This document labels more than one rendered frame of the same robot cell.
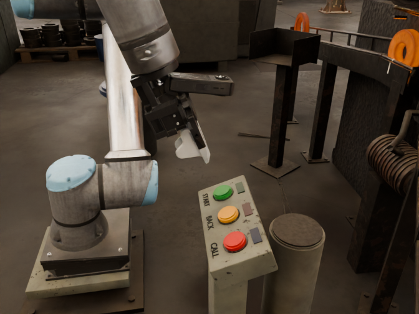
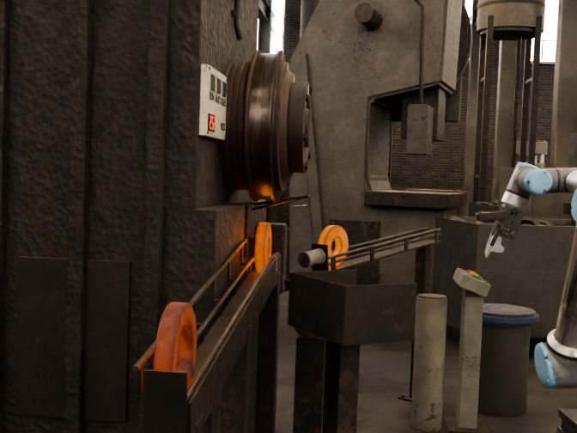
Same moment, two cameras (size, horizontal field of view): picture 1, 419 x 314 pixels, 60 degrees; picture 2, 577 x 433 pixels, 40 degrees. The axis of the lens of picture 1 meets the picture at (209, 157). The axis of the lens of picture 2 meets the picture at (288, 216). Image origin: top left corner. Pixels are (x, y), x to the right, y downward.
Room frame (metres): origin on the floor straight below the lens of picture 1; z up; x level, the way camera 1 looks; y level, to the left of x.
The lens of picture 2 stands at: (3.71, -0.10, 0.97)
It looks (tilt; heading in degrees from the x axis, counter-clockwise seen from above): 3 degrees down; 192
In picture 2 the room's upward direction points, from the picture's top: 2 degrees clockwise
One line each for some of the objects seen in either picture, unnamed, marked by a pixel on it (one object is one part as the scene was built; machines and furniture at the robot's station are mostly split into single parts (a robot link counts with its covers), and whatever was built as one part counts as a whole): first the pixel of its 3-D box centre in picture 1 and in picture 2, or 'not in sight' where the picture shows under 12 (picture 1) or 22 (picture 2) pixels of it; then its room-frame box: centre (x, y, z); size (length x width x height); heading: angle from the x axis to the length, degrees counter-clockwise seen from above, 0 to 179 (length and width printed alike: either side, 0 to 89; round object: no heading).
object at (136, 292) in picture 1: (88, 266); not in sight; (0.96, 0.45, 0.04); 0.40 x 0.40 x 0.08; 10
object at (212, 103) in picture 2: not in sight; (214, 104); (1.66, -0.76, 1.15); 0.26 x 0.02 x 0.18; 6
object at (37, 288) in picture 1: (85, 254); not in sight; (0.96, 0.45, 0.10); 0.32 x 0.32 x 0.04; 10
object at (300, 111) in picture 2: not in sight; (300, 127); (1.30, -0.60, 1.11); 0.28 x 0.06 x 0.28; 6
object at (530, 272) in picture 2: not in sight; (526, 279); (-1.27, 0.31, 0.39); 1.03 x 0.83 x 0.77; 111
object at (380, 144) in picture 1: (385, 216); (310, 372); (0.97, -0.60, 0.27); 0.22 x 0.13 x 0.53; 6
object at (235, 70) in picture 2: not in sight; (244, 125); (1.32, -0.77, 1.12); 0.47 x 0.10 x 0.47; 6
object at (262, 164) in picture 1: (277, 104); (345, 419); (1.77, -0.36, 0.36); 0.26 x 0.20 x 0.72; 41
